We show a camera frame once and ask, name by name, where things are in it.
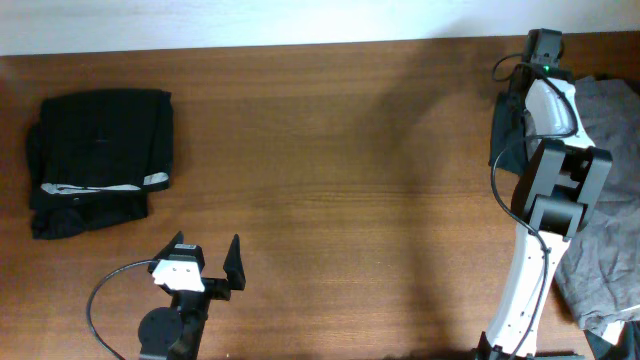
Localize folded black garment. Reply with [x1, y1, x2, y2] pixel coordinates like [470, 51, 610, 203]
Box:
[26, 89, 174, 240]

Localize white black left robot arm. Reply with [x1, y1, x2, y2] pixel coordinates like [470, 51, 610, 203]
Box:
[138, 232, 246, 360]

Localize grey cargo shorts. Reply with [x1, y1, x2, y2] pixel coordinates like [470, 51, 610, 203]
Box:
[525, 77, 639, 344]

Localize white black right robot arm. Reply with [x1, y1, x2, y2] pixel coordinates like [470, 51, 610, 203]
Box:
[474, 28, 612, 359]

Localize dark teal printed t-shirt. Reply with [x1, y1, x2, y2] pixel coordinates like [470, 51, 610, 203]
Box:
[489, 92, 528, 176]

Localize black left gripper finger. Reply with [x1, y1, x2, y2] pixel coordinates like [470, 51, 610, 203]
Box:
[153, 231, 184, 261]
[223, 234, 246, 291]

